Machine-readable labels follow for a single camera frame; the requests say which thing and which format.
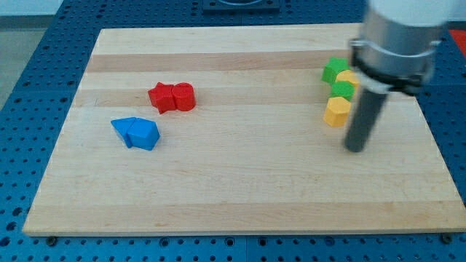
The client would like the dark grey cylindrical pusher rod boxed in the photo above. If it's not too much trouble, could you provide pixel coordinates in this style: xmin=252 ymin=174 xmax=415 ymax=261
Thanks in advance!
xmin=344 ymin=88 xmax=388 ymax=152

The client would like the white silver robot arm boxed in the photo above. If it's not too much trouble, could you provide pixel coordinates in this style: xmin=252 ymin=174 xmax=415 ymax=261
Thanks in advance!
xmin=344 ymin=0 xmax=458 ymax=152

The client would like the yellow heart block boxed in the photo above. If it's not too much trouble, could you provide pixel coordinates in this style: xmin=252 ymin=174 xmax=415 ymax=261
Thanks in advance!
xmin=335 ymin=70 xmax=360 ymax=90

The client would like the green round block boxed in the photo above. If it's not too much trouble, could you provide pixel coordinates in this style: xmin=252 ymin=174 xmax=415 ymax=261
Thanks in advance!
xmin=330 ymin=81 xmax=355 ymax=102

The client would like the yellow hexagon block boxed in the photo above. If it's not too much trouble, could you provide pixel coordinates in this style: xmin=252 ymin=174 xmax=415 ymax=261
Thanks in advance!
xmin=323 ymin=97 xmax=352 ymax=127

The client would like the green star block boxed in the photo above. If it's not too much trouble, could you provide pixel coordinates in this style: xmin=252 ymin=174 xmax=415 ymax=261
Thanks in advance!
xmin=321 ymin=57 xmax=350 ymax=84

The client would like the wooden board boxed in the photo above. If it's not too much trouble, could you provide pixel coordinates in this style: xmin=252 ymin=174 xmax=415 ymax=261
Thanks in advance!
xmin=23 ymin=23 xmax=465 ymax=237

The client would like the red cylinder block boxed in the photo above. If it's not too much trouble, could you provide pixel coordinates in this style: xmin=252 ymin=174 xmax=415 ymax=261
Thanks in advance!
xmin=172 ymin=82 xmax=196 ymax=111

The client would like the red star block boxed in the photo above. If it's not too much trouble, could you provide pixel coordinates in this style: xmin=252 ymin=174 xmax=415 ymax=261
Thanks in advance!
xmin=148 ymin=82 xmax=177 ymax=114

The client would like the blue pentagon block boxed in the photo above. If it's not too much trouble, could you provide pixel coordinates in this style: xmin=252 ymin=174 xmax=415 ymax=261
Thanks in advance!
xmin=127 ymin=118 xmax=160 ymax=151

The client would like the blue triangle block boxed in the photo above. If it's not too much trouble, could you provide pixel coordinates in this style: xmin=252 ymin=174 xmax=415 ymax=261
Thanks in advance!
xmin=110 ymin=117 xmax=136 ymax=148

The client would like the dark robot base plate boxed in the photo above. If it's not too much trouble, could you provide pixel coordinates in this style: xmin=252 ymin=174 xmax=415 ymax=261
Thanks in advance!
xmin=201 ymin=0 xmax=281 ymax=12

